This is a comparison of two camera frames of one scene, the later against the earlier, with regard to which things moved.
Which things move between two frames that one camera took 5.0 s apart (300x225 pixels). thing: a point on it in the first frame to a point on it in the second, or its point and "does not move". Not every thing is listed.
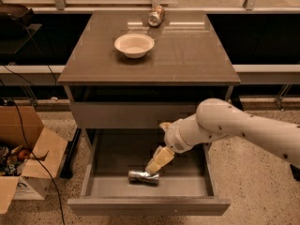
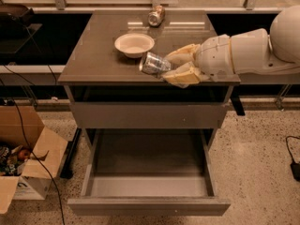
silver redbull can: [138, 177] to [154, 64]
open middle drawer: [185, 186] does not move
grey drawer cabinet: [120, 103] does not move
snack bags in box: [10, 157] does not move
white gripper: [172, 138] to [213, 58]
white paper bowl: [134, 45] does not move
